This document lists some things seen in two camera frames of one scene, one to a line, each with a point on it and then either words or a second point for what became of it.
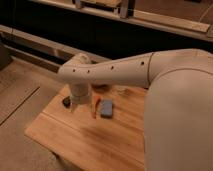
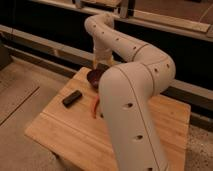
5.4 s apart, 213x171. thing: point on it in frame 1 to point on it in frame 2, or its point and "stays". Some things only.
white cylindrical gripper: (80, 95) to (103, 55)
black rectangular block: (66, 101) stays
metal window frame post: (124, 9) stays
